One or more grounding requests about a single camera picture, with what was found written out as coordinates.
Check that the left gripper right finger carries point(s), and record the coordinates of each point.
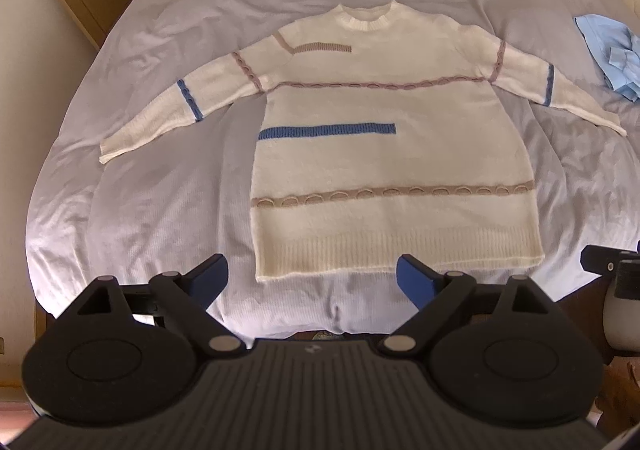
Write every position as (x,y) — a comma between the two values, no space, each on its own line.
(447,302)

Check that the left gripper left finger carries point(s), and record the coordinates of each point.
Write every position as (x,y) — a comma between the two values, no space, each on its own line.
(166,316)

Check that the white striped knit sweater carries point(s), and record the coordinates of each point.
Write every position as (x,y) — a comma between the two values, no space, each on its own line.
(383,134)

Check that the light blue folded garment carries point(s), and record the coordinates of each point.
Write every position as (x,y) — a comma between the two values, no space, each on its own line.
(615,49)

